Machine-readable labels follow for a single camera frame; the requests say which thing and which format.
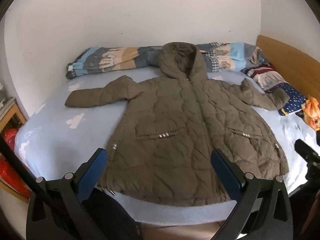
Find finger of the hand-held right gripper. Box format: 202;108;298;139
294;139;320;164

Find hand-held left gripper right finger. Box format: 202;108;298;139
210;148;293;240

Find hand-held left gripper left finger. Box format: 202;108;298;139
26;148;110;240

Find olive quilted hooded jacket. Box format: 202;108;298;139
64;42;290;207

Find orange crumpled cloth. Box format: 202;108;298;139
301;95;320;131

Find bed with cloud-print blue sheet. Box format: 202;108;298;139
14;67;320;227

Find star and stripe print pillow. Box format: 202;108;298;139
241;64;307;117

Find large red plastic bag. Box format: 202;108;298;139
0;155;32;198

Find small red plastic bag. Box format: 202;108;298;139
2;128;19;150

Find wooden headboard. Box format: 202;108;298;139
256;35;320;103

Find wooden bedside shelf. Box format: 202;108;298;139
0;97;30;203

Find rolled patchwork cartoon quilt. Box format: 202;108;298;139
65;42;270;80

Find black cable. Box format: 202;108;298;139
0;134;84;240

